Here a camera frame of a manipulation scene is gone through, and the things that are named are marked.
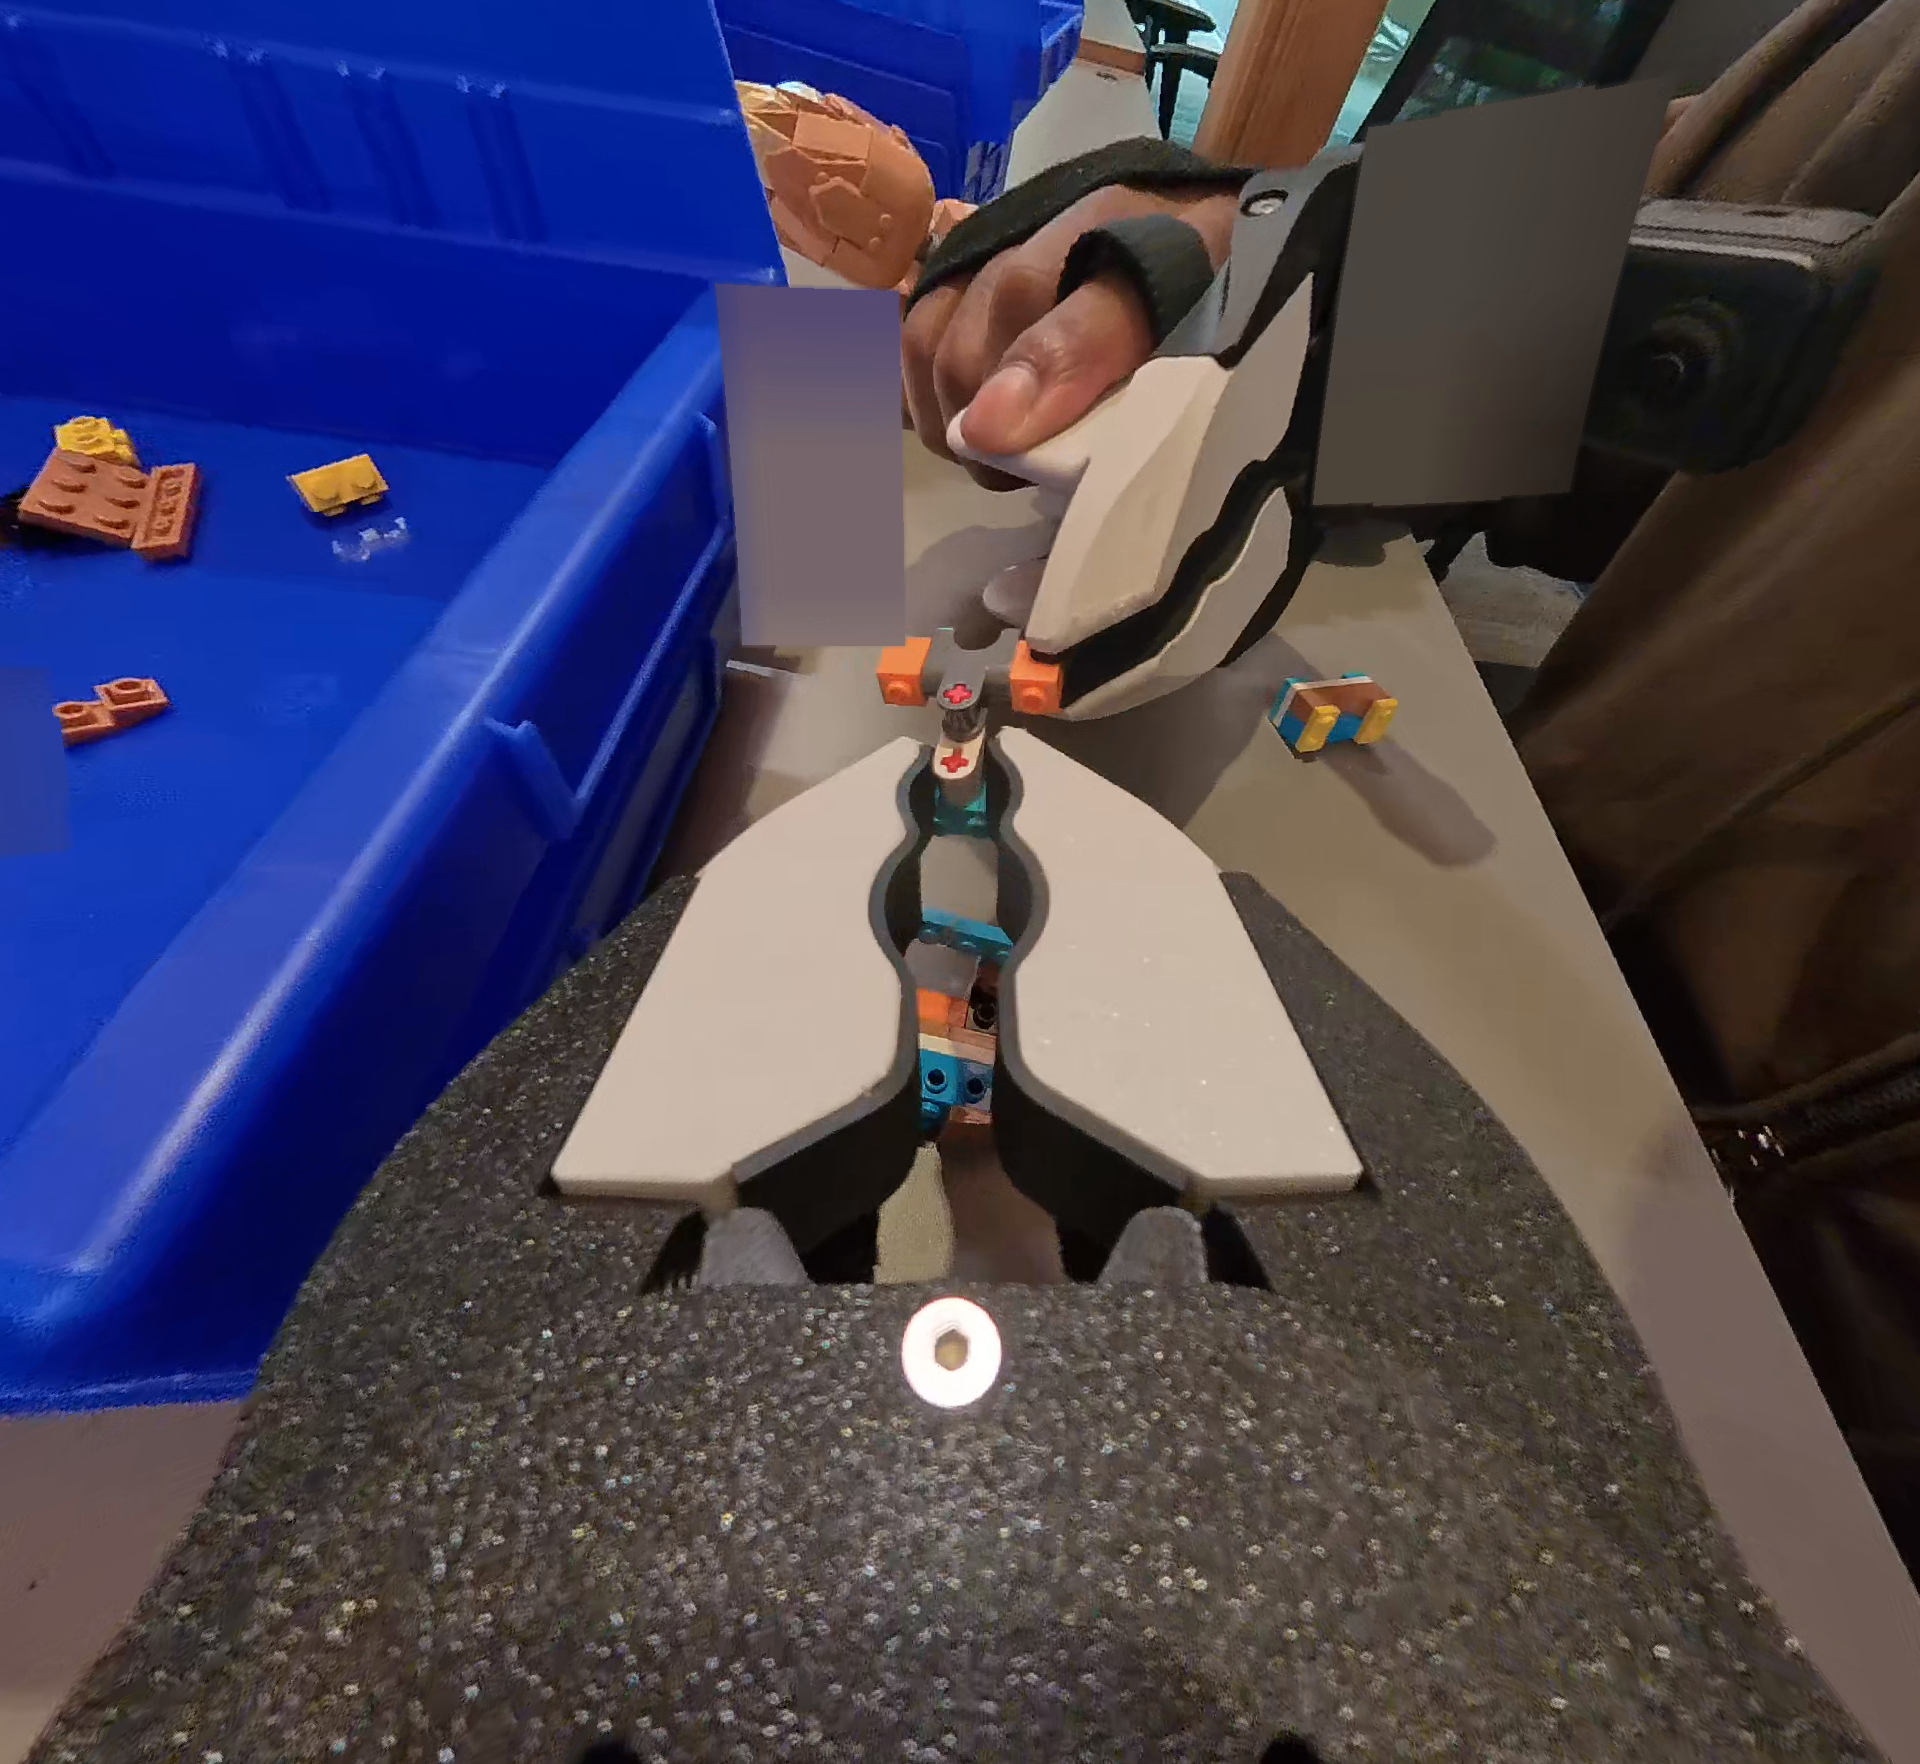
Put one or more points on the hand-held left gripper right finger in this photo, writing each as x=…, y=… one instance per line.
x=1186, y=1025

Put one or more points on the blue orange toy brick assembly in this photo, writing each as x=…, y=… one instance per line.
x=955, y=1061

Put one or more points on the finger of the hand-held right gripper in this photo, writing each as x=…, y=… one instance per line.
x=1219, y=617
x=1206, y=446

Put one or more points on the person's right hand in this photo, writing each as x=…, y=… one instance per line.
x=1052, y=354

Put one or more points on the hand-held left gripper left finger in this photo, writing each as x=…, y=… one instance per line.
x=750, y=1025

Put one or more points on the toy bricks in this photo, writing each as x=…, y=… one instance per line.
x=120, y=502

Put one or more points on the small multicoloured toy brick block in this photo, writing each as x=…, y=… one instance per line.
x=1329, y=716

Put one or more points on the brown toy brick model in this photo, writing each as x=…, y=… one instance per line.
x=843, y=175

